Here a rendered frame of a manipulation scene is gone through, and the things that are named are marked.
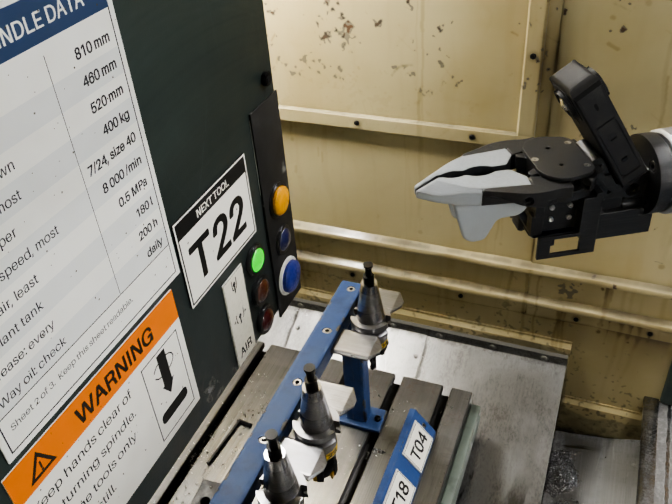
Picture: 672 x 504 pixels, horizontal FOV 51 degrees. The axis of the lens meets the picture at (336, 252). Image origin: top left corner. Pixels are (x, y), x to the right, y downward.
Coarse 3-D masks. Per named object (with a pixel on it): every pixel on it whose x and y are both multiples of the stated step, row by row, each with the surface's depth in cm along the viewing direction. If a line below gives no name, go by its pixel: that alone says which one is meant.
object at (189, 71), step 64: (128, 0) 38; (192, 0) 43; (256, 0) 50; (128, 64) 39; (192, 64) 44; (256, 64) 52; (192, 128) 46; (192, 192) 47; (256, 192) 56; (192, 320) 50; (256, 320) 60
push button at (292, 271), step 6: (288, 264) 63; (294, 264) 63; (288, 270) 62; (294, 270) 63; (300, 270) 65; (288, 276) 62; (294, 276) 63; (282, 282) 62; (288, 282) 62; (294, 282) 63; (288, 288) 63; (294, 288) 64
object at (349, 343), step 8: (344, 336) 110; (352, 336) 109; (360, 336) 109; (368, 336) 109; (376, 336) 109; (336, 344) 108; (344, 344) 108; (352, 344) 108; (360, 344) 108; (368, 344) 108; (376, 344) 108; (336, 352) 107; (344, 352) 107; (352, 352) 107; (360, 352) 107; (368, 352) 106; (376, 352) 107; (368, 360) 106
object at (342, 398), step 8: (328, 384) 102; (336, 384) 102; (328, 392) 101; (336, 392) 101; (344, 392) 100; (352, 392) 100; (328, 400) 99; (336, 400) 99; (344, 400) 99; (352, 400) 99; (336, 408) 98; (344, 408) 98
